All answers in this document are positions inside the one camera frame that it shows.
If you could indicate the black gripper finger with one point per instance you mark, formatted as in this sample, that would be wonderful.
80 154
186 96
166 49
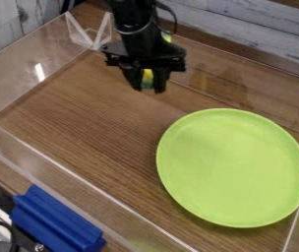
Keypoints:
162 75
132 74

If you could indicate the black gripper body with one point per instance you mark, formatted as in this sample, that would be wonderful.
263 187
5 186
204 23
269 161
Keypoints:
144 50

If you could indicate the yellow toy banana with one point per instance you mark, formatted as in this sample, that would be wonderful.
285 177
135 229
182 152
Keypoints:
147 80

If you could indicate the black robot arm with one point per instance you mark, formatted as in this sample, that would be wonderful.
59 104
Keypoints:
136 16

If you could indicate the green plastic plate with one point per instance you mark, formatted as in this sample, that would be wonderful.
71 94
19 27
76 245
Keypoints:
229 165

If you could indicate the yellow labelled tin can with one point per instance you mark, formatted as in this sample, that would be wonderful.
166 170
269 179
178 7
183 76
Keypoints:
167 36

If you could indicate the blue plastic clamp block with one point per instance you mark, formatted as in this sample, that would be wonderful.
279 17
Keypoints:
57 227

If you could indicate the clear acrylic corner bracket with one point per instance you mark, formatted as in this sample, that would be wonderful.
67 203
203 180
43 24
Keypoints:
89 38

